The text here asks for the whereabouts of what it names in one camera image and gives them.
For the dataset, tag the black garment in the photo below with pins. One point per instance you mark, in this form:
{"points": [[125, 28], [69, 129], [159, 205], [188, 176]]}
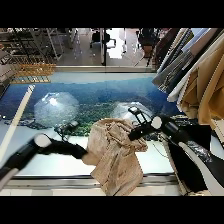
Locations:
{"points": [[186, 166]]}

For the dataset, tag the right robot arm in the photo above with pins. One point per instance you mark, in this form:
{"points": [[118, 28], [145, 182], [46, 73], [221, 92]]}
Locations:
{"points": [[196, 156]]}

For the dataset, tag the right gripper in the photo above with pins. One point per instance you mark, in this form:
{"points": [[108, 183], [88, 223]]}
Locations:
{"points": [[140, 131]]}

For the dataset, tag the beige knitted sweater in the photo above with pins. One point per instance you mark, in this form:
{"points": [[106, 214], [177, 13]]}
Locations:
{"points": [[115, 160]]}

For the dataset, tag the tan garment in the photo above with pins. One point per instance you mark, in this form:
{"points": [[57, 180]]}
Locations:
{"points": [[206, 90]]}

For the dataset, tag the silver frame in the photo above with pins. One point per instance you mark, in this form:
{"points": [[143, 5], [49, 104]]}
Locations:
{"points": [[66, 185]]}

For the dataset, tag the grey garment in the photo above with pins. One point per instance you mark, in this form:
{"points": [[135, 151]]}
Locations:
{"points": [[173, 71]]}

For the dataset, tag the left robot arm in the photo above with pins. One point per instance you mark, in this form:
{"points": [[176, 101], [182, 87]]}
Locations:
{"points": [[23, 155]]}

